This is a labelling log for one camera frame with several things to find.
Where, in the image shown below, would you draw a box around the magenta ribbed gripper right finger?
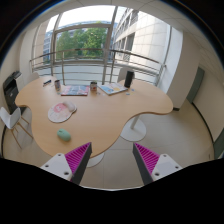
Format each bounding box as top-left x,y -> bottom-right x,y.
132,142 -> 184,186

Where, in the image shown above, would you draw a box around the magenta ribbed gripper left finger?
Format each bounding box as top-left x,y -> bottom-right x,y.
40,142 -> 93,186

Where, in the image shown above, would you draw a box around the mint green computer mouse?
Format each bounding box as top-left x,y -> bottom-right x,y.
57,129 -> 71,141

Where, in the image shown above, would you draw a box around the pink white mouse pad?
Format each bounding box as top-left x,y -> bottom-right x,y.
48,101 -> 77,123

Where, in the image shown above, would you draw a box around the white round table base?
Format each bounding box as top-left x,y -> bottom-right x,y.
121,116 -> 147,142

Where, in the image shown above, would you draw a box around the wooden curved table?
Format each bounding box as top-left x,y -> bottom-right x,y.
15,77 -> 173,157

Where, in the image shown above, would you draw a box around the colourful book left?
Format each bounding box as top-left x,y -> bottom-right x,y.
61,85 -> 89,96

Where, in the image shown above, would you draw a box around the colourful book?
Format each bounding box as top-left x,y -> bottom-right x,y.
99,83 -> 127,95
61,85 -> 89,96

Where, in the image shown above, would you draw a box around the white chair wooden legs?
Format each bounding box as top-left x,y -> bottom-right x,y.
0,106 -> 34,150

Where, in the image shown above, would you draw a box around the patterned mug centre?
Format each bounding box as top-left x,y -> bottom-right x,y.
90,81 -> 97,91

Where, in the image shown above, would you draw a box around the colourful book right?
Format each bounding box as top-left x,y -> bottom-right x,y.
99,83 -> 127,95

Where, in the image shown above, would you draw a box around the patterned cup left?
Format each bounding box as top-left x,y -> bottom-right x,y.
54,80 -> 61,91

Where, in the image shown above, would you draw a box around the black cylindrical bottle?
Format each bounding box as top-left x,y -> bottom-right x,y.
124,71 -> 134,88

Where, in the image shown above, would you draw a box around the white chair behind table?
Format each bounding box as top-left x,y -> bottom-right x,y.
117,67 -> 133,82

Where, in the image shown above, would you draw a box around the metal balcony railing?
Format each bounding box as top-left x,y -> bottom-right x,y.
30,48 -> 165,84

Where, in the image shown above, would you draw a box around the black printer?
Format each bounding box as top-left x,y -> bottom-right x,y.
3,71 -> 24,113

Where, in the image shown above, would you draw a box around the dark door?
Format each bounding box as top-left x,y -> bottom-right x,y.
187,68 -> 205,103

